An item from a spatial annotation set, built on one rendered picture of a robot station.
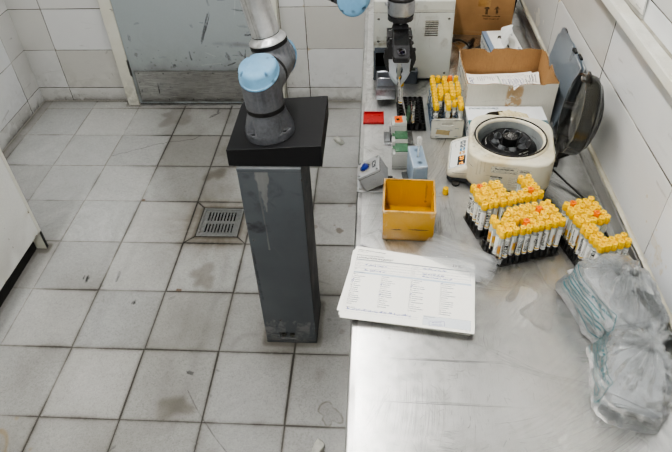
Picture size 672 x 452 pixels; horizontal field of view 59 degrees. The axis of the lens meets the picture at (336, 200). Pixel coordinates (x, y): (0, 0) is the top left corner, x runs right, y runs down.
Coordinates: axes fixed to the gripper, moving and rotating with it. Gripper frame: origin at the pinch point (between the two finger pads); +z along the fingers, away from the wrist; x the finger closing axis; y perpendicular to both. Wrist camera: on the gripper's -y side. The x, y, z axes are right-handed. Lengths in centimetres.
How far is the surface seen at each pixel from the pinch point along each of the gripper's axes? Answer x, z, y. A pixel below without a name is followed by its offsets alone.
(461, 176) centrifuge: -17.1, 18.2, -21.9
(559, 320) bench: -32, 21, -71
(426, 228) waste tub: -4.9, 16.1, -45.6
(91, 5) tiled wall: 167, 44, 176
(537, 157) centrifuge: -36.0, 9.4, -25.3
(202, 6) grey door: 100, 43, 168
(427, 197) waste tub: -6.3, 16.5, -33.0
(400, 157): -0.1, 16.2, -15.1
